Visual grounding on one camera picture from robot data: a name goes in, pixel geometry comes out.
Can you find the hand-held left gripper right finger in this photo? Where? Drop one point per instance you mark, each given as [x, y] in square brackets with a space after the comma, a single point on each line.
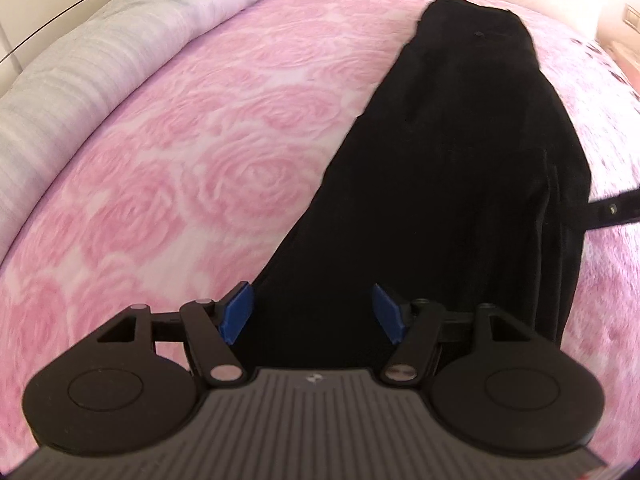
[389, 312]

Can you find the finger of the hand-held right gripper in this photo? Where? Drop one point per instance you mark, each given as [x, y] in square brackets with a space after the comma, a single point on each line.
[612, 210]

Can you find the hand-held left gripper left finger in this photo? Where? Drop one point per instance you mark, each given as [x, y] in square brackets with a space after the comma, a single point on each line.
[236, 312]

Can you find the black pants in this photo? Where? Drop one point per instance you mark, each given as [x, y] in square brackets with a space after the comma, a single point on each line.
[450, 160]

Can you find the pink rose blanket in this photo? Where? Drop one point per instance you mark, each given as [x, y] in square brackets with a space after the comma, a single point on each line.
[175, 160]

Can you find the white striped quilt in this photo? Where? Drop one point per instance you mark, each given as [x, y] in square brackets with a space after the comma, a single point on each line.
[75, 70]

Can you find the cream wardrobe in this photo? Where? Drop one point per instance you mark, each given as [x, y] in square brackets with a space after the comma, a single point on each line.
[40, 0]

